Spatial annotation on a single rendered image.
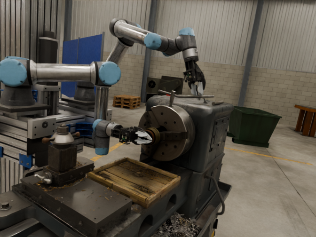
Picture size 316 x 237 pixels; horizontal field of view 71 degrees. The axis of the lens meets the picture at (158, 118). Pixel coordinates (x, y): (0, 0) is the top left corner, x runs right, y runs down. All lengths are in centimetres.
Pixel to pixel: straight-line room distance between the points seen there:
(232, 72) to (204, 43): 197
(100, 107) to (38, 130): 35
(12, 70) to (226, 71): 1053
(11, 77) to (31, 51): 44
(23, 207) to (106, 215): 31
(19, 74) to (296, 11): 1162
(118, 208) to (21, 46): 111
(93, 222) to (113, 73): 71
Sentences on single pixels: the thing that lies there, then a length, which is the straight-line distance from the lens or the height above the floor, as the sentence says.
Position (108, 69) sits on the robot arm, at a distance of 114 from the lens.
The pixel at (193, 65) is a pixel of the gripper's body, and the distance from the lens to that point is 113.
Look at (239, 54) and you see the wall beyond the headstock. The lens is 1139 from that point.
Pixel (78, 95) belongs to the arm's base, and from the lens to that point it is 163.
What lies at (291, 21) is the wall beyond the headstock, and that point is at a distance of 1192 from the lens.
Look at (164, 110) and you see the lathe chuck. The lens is 120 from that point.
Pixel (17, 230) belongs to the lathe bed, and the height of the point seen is 87.
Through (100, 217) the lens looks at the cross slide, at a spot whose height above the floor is 97.
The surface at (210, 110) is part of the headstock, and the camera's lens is 129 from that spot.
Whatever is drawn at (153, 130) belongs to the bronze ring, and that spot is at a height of 112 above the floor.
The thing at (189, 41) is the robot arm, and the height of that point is 157.
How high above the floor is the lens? 138
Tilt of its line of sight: 10 degrees down
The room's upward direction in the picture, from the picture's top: 7 degrees clockwise
